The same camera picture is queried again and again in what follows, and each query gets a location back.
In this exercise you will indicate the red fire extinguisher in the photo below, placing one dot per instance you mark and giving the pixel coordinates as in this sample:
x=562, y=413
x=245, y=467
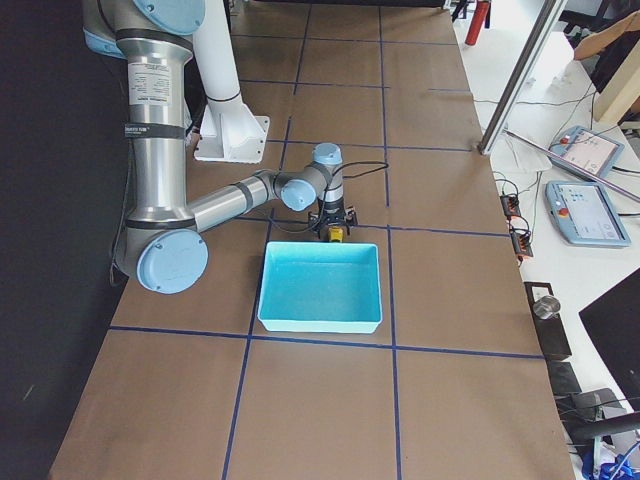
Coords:
x=478, y=21

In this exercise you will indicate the near teach pendant tablet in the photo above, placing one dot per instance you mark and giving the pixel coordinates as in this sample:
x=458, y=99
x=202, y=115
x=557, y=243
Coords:
x=584, y=216

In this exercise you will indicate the teach pendant tablet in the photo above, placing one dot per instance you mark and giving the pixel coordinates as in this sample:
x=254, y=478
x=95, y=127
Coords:
x=588, y=150
x=584, y=216

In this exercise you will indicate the aluminium frame post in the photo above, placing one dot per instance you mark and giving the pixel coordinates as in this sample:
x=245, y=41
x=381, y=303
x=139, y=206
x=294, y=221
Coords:
x=541, y=29

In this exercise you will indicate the yellow beetle toy car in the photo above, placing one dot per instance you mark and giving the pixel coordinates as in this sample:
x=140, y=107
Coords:
x=335, y=234

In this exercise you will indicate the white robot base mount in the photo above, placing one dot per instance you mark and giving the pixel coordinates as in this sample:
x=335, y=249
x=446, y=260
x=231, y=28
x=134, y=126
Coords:
x=229, y=131

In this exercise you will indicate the far teach pendant tablet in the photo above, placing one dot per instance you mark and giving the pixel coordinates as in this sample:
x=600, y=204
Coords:
x=588, y=150

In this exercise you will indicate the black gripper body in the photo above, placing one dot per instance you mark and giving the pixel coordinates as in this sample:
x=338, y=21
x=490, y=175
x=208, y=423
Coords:
x=332, y=208

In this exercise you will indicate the black monitor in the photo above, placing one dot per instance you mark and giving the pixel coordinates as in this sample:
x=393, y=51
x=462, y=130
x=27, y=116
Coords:
x=612, y=323

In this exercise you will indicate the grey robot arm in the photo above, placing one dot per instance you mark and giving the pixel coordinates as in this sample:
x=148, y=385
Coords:
x=160, y=243

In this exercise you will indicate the black power strip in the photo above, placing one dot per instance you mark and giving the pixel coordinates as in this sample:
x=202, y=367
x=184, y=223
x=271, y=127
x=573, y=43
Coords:
x=510, y=205
x=521, y=241

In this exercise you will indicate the turquoise plastic storage bin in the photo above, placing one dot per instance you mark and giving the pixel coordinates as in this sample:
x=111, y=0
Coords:
x=316, y=287

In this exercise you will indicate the black box with metal cylinder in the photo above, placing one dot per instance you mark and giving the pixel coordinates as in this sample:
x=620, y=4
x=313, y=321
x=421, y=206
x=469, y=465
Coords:
x=545, y=312

